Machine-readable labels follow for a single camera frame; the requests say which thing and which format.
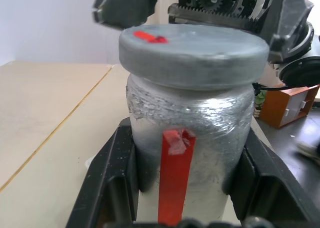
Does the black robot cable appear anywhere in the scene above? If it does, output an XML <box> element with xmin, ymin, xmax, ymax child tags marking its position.
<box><xmin>251</xmin><ymin>82</ymin><xmax>313</xmax><ymax>91</ymax></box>

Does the grey taped jar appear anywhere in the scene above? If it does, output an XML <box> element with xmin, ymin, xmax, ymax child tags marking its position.
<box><xmin>124</xmin><ymin>74</ymin><xmax>256</xmax><ymax>225</ymax></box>

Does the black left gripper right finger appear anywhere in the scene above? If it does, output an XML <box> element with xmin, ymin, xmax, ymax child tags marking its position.
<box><xmin>221</xmin><ymin>129</ymin><xmax>320</xmax><ymax>228</ymax></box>

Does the grey metallic object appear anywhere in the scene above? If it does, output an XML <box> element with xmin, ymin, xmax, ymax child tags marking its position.
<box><xmin>296</xmin><ymin>140</ymin><xmax>320</xmax><ymax>166</ymax></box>

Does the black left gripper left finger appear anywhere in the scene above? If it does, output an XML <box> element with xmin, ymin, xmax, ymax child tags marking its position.
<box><xmin>65</xmin><ymin>117</ymin><xmax>153</xmax><ymax>228</ymax></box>

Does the small green potted plant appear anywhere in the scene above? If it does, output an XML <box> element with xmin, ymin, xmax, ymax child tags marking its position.
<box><xmin>253</xmin><ymin>90</ymin><xmax>267</xmax><ymax>118</ymax></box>

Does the grey jar lid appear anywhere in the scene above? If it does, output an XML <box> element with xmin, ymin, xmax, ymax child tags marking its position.
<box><xmin>117</xmin><ymin>24</ymin><xmax>270</xmax><ymax>92</ymax></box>

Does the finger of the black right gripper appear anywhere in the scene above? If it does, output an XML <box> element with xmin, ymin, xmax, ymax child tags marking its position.
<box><xmin>91</xmin><ymin>0</ymin><xmax>163</xmax><ymax>30</ymax></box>
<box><xmin>259</xmin><ymin>0</ymin><xmax>315</xmax><ymax>63</ymax></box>

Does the orange storage box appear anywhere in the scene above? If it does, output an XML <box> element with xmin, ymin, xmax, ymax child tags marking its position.
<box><xmin>258</xmin><ymin>84</ymin><xmax>320</xmax><ymax>129</ymax></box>

